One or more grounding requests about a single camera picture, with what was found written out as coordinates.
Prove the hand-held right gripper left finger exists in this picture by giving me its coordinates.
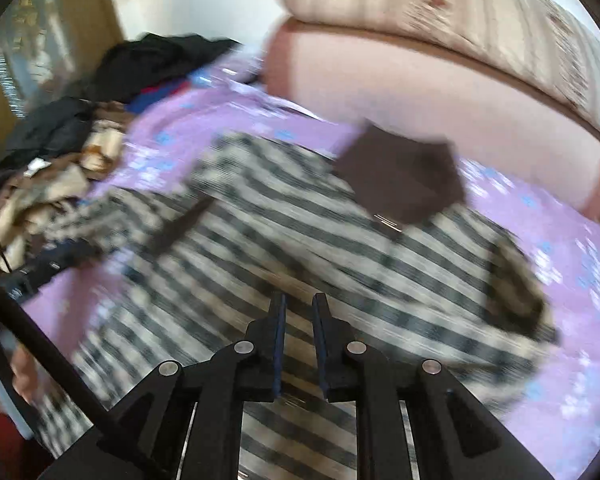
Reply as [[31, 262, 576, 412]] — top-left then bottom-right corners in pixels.
[[40, 292, 287, 480]]

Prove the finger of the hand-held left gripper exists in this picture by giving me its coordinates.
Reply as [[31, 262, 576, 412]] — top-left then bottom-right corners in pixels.
[[35, 240, 104, 281]]

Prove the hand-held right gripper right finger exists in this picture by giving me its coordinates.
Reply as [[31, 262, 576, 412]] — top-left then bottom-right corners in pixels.
[[313, 292, 556, 480]]

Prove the black and white checked shirt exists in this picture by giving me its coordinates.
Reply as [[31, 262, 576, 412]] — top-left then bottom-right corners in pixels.
[[35, 120, 562, 480]]

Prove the pile of clothes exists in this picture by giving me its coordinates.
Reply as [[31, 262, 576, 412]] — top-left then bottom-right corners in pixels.
[[0, 102, 137, 272]]

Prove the person's left hand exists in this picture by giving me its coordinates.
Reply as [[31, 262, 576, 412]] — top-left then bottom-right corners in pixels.
[[0, 345, 48, 411]]

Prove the dark grey garment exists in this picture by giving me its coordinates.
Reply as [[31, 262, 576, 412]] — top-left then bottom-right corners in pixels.
[[0, 96, 102, 182]]

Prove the blue cloth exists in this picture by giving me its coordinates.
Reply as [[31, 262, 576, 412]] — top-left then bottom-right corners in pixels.
[[126, 77, 192, 114]]

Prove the wooden cabinet with glass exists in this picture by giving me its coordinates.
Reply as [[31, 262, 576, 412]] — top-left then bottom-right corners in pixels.
[[0, 0, 127, 128]]

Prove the black garment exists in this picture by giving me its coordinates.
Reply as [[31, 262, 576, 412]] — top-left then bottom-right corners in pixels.
[[87, 32, 242, 104]]

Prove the purple floral blanket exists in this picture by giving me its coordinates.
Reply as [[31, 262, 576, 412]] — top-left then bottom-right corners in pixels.
[[20, 52, 600, 480]]

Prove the pink sofa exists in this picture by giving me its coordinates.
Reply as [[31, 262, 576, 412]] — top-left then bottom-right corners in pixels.
[[264, 14, 600, 236]]

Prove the striped beige cushion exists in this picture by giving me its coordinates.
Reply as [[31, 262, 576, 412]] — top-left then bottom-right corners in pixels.
[[275, 0, 600, 147]]

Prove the thick black cable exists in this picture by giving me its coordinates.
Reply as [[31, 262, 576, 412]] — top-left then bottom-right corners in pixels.
[[0, 262, 177, 480]]

